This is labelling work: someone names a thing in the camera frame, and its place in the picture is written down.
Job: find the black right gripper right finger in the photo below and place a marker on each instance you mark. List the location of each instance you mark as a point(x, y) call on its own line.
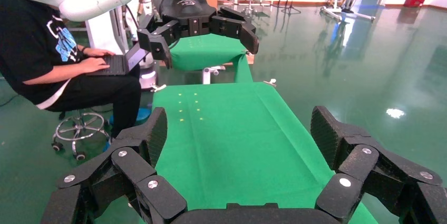
point(359, 163)

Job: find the white robot torso column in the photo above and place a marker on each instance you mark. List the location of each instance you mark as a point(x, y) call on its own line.
point(101, 30)

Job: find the green table cloth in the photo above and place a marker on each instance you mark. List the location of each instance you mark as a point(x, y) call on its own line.
point(237, 138)
point(202, 53)

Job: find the person's left hand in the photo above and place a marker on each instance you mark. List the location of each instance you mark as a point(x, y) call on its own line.
point(99, 52)

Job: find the chrome wheeled stool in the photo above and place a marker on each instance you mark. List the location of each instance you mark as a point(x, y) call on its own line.
point(57, 146)

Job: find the black laptop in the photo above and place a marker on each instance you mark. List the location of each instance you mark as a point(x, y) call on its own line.
point(118, 65)

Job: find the blue floor disc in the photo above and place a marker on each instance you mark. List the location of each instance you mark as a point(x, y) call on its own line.
point(144, 115)

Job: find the person's right hand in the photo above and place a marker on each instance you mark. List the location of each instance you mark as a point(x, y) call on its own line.
point(94, 65)

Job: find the white cylindrical machine base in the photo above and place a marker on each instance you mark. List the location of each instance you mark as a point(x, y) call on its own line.
point(148, 77)

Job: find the white pipe table leg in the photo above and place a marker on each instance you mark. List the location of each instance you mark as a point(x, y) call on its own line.
point(206, 75)

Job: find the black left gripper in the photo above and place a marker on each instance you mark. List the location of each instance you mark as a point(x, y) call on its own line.
point(181, 6)

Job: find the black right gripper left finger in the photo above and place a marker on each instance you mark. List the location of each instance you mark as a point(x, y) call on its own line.
point(132, 163)

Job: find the person's right forearm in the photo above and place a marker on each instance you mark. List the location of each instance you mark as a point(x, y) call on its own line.
point(52, 75)

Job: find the silver binder clip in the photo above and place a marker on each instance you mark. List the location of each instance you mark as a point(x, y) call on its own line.
point(271, 83)
point(159, 88)

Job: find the person in black clothes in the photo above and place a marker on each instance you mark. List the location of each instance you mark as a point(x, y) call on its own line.
point(28, 41)

